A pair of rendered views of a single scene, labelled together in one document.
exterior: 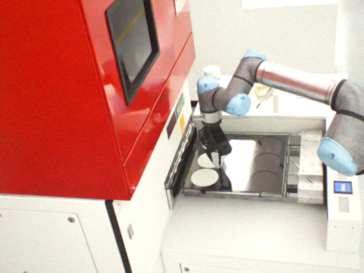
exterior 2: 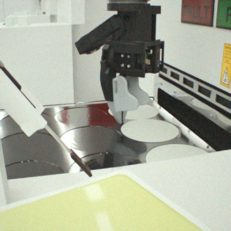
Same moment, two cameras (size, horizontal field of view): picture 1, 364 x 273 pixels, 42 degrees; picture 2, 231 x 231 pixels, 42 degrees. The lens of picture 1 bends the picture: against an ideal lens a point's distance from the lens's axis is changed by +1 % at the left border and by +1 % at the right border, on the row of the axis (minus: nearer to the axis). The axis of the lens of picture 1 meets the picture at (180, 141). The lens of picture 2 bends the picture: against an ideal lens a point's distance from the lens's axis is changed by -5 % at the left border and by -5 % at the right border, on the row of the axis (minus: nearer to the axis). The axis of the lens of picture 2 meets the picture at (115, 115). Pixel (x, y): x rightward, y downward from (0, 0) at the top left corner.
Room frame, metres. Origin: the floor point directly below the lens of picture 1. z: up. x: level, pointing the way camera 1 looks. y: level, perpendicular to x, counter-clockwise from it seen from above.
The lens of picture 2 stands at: (1.84, -0.43, 1.11)
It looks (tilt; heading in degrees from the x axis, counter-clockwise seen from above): 20 degrees down; 146
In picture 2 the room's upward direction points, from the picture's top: straight up
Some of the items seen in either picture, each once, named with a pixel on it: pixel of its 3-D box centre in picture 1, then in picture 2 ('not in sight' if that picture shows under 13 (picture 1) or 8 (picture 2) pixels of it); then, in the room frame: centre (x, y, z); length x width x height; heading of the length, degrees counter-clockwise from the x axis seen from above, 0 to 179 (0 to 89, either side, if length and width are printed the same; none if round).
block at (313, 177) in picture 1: (311, 174); not in sight; (1.28, -0.43, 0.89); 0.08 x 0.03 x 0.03; 71
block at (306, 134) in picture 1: (311, 134); not in sight; (1.51, -0.51, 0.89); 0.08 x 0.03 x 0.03; 71
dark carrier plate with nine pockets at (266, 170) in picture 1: (238, 160); (91, 138); (1.42, -0.20, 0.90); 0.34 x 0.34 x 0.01; 71
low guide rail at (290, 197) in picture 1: (251, 195); not in sight; (1.29, -0.22, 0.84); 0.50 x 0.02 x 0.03; 71
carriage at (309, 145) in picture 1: (311, 167); not in sight; (1.36, -0.46, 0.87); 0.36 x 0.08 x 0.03; 161
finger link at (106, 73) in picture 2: not in sight; (112, 75); (1.40, -0.15, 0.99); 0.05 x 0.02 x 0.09; 113
